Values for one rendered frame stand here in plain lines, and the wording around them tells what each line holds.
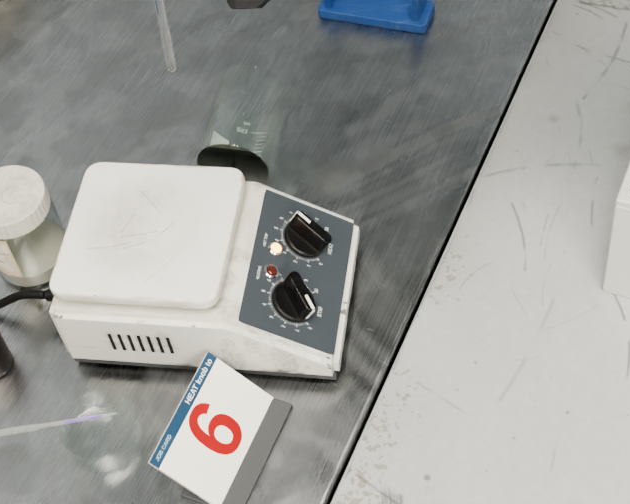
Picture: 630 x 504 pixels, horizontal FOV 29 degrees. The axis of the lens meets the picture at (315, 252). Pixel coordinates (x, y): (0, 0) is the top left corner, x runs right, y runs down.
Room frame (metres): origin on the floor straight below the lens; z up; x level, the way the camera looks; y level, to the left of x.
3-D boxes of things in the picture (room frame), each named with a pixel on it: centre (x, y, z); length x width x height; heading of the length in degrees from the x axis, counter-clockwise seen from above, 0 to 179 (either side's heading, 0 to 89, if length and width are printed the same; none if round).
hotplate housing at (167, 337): (0.55, 0.09, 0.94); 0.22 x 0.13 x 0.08; 75
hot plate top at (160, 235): (0.55, 0.11, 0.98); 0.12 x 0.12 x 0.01; 75
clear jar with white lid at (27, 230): (0.61, 0.22, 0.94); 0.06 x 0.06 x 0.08
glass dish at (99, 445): (0.44, 0.17, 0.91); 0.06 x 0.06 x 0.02
